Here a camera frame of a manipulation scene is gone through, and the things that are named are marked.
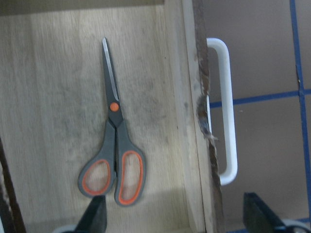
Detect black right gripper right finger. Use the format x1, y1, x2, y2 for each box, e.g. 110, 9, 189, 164
243, 192, 311, 233

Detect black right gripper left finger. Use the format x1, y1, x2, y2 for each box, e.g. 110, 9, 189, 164
74, 196, 107, 233

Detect grey orange scissors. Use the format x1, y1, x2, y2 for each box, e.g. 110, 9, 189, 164
78, 38, 147, 207

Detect wooden drawer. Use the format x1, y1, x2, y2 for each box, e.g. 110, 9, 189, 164
0, 0, 225, 233

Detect dark brown drawer cabinet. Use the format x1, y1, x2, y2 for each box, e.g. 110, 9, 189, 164
0, 141, 26, 233

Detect white drawer handle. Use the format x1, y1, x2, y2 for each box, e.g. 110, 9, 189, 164
206, 38, 238, 186

